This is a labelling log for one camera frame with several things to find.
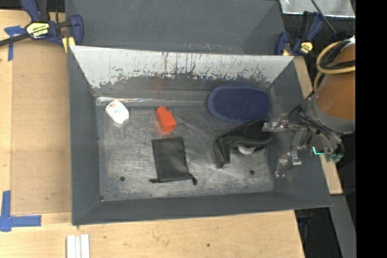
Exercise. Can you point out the black cloth pouch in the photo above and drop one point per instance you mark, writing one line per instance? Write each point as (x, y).
(170, 160)

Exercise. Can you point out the black curved plastic thing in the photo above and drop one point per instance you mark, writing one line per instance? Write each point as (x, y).
(242, 136)

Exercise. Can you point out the blue oval sponge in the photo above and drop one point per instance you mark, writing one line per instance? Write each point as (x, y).
(239, 102)

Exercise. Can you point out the white round piece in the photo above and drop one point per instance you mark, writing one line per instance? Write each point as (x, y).
(246, 150)

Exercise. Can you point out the grey metal bin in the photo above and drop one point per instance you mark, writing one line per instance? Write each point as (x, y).
(169, 21)

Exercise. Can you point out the orange-red plastic bottle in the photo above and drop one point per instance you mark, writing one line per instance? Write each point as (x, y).
(165, 121)

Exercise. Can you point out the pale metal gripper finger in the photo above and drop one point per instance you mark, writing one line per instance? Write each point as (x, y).
(294, 157)
(279, 125)

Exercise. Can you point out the small white bottle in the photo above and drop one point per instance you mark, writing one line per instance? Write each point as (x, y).
(117, 112)

